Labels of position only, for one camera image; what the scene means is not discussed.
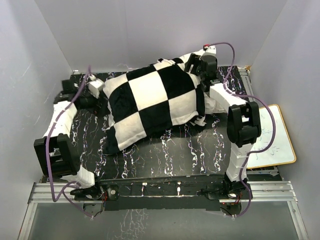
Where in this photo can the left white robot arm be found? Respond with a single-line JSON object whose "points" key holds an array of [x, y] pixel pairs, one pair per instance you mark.
{"points": [[57, 156]]}

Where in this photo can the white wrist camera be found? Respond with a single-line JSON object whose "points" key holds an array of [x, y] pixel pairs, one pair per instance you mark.
{"points": [[209, 49], [95, 85]]}

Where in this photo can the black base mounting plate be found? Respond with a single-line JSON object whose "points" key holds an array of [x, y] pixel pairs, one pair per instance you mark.
{"points": [[170, 193]]}

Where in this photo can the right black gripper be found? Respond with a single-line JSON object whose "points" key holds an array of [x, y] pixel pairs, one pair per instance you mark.
{"points": [[194, 60]]}

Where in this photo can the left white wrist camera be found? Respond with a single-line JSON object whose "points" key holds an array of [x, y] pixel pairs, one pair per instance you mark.
{"points": [[95, 85]]}

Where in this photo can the white pillow insert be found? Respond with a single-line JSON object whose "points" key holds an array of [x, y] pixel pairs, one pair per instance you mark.
{"points": [[212, 106]]}

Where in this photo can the black white checkered pillowcase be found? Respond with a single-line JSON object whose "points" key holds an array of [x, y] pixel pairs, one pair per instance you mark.
{"points": [[149, 100]]}

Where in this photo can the whiteboard with orange frame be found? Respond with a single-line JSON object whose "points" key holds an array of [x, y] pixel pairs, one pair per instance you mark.
{"points": [[281, 151]]}

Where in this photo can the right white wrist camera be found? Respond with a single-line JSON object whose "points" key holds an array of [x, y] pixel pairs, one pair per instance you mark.
{"points": [[209, 49]]}

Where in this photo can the aluminium frame rail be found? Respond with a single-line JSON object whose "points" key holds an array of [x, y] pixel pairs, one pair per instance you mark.
{"points": [[167, 211]]}

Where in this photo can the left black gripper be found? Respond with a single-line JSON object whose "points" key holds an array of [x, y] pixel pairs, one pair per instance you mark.
{"points": [[95, 108]]}

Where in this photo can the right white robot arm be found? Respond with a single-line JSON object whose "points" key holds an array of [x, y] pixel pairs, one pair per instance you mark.
{"points": [[243, 125]]}

